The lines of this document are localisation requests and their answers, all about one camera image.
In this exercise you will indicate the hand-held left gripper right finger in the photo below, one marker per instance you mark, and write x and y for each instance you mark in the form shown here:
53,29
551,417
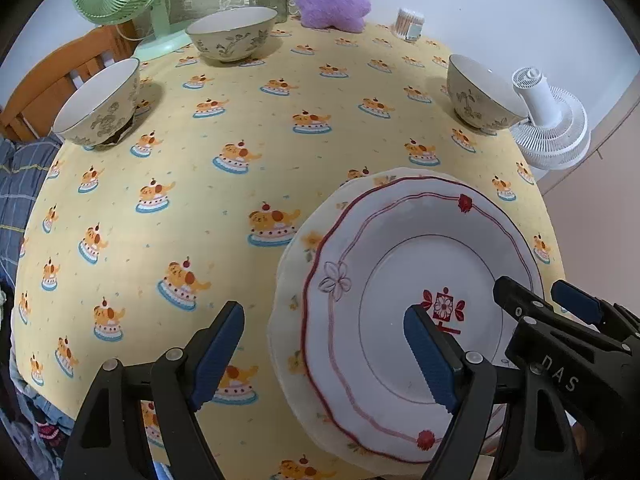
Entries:
430,355

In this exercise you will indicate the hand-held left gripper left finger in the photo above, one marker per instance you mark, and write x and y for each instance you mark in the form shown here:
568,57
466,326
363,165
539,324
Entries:
220,355

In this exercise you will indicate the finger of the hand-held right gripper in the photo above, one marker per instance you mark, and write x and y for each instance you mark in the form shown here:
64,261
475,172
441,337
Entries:
580,305
520,300

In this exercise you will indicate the large scalloped floral plate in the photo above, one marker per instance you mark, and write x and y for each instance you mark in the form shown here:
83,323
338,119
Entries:
287,320

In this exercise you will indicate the red-rimmed white plate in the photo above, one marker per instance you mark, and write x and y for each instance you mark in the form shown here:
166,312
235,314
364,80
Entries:
380,240

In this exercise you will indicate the cream floral bowl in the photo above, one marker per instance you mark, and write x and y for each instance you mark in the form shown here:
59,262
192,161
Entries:
470,100
230,45
100,115

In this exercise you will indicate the white desk fan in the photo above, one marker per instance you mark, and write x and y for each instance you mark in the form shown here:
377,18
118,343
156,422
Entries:
555,135

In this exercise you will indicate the pile of clothes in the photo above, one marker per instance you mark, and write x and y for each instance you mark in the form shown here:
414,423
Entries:
45,425

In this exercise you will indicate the yellow printed tablecloth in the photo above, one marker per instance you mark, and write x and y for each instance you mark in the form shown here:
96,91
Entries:
250,160

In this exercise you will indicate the grey plaid blanket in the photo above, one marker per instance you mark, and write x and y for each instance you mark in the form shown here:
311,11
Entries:
20,185

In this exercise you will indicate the cotton swab container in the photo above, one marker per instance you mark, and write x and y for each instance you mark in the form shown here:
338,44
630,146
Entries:
410,27

